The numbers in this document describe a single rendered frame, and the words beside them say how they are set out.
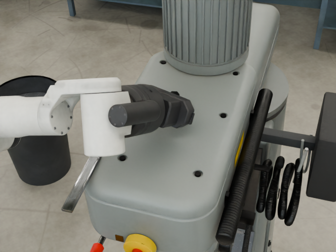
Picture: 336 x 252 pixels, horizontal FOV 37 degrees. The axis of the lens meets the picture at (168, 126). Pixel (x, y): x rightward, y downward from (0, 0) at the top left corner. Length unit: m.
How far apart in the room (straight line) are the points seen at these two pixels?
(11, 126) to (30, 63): 3.94
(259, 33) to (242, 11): 0.47
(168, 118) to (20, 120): 0.25
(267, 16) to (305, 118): 2.43
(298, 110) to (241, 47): 2.97
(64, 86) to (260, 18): 0.94
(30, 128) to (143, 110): 0.19
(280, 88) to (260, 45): 0.21
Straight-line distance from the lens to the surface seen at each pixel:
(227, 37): 1.07
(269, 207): 1.41
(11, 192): 3.58
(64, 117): 0.84
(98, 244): 1.03
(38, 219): 3.37
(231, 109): 1.03
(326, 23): 4.80
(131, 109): 0.74
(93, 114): 0.76
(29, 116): 0.83
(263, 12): 1.66
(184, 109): 0.91
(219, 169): 0.90
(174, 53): 1.13
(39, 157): 3.35
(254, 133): 1.10
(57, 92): 0.79
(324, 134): 1.25
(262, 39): 1.52
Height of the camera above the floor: 2.54
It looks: 41 degrees down
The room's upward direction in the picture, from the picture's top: 3 degrees counter-clockwise
